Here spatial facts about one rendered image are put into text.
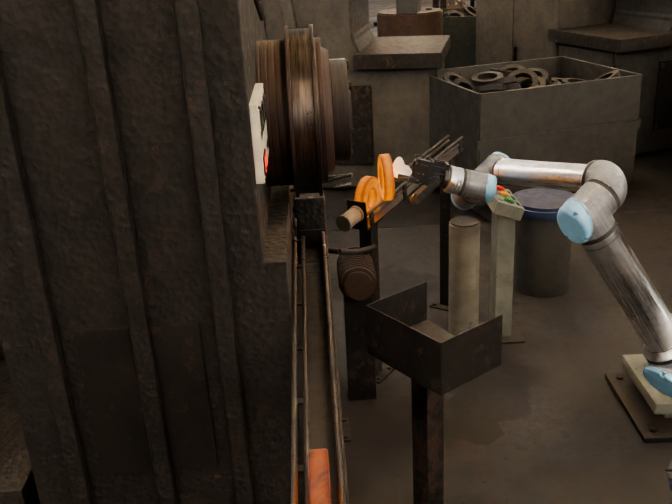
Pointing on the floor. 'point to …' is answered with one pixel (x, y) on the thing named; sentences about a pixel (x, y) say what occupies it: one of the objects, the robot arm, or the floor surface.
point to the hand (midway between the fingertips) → (385, 171)
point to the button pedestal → (503, 263)
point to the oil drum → (410, 23)
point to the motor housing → (355, 285)
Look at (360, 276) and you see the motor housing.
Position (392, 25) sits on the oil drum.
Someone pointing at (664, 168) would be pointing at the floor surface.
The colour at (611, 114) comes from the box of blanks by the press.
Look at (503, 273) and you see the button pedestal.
